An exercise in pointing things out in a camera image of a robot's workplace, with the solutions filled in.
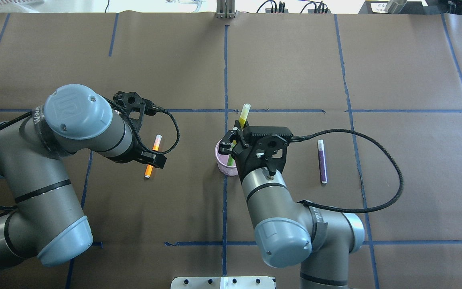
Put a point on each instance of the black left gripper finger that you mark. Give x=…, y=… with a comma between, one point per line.
x=153, y=159

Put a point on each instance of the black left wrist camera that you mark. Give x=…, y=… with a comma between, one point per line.
x=135, y=106

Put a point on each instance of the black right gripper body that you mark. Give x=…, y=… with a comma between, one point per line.
x=242, y=157

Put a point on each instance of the orange marker pen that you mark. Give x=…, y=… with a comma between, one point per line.
x=156, y=146

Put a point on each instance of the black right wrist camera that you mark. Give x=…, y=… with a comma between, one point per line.
x=274, y=148

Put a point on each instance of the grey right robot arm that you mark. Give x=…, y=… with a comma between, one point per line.
x=287, y=232

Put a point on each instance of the aluminium frame post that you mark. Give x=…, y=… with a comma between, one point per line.
x=225, y=9

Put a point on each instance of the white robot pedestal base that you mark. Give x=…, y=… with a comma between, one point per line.
x=224, y=282

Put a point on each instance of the yellow marker pen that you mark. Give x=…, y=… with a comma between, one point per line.
x=241, y=122

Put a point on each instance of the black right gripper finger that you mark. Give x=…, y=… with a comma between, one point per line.
x=225, y=144
x=237, y=137

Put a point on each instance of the green marker pen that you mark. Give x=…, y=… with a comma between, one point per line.
x=230, y=161

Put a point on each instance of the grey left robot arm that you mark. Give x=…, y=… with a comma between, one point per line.
x=47, y=220

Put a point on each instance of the steel cup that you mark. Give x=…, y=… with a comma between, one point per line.
x=395, y=6

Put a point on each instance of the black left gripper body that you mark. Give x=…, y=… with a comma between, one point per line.
x=128, y=155

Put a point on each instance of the pink mesh pen holder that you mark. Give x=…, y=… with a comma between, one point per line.
x=223, y=162

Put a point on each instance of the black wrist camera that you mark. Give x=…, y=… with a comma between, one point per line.
x=135, y=106
x=274, y=148

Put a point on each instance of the purple marker pen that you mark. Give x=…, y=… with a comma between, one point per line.
x=322, y=162

